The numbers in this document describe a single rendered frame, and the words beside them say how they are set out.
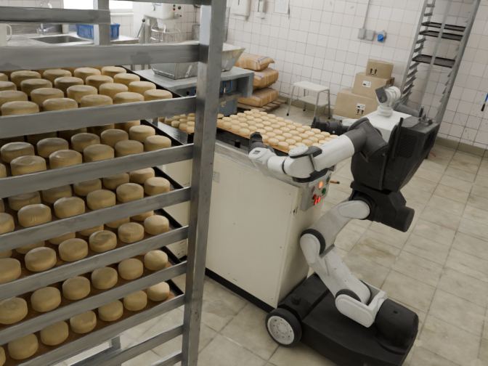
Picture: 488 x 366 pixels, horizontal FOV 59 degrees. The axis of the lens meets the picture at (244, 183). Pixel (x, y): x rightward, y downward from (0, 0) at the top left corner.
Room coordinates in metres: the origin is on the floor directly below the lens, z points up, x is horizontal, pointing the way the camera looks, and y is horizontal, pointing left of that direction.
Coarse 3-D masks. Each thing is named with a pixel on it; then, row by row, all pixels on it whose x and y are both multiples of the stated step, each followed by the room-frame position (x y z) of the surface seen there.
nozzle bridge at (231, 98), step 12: (144, 72) 2.29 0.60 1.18; (228, 72) 2.53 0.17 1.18; (240, 72) 2.57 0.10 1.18; (252, 72) 2.61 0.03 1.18; (168, 84) 2.09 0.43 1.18; (180, 84) 2.12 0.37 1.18; (192, 84) 2.18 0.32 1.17; (228, 84) 2.57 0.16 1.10; (240, 84) 2.63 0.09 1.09; (252, 84) 2.62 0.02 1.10; (192, 96) 2.31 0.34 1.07; (228, 96) 2.49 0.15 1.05; (240, 96) 2.59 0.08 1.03; (228, 108) 2.68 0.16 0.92; (156, 120) 2.12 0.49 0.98
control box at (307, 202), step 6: (330, 174) 2.02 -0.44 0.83; (318, 180) 1.92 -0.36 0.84; (324, 180) 1.96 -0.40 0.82; (312, 186) 1.86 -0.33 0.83; (318, 186) 1.91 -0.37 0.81; (324, 186) 1.97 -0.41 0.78; (306, 192) 1.84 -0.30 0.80; (312, 192) 1.87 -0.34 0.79; (318, 192) 1.93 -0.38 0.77; (306, 198) 1.83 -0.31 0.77; (312, 198) 1.88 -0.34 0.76; (318, 198) 1.93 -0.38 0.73; (306, 204) 1.84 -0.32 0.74; (312, 204) 1.89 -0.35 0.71; (306, 210) 1.85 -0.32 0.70
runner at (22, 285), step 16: (144, 240) 0.67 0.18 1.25; (160, 240) 0.70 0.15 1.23; (176, 240) 0.72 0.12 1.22; (96, 256) 0.61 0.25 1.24; (112, 256) 0.63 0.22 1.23; (128, 256) 0.65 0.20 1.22; (48, 272) 0.56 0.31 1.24; (64, 272) 0.57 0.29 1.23; (80, 272) 0.59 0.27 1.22; (0, 288) 0.51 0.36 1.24; (16, 288) 0.52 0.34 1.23; (32, 288) 0.54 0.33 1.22
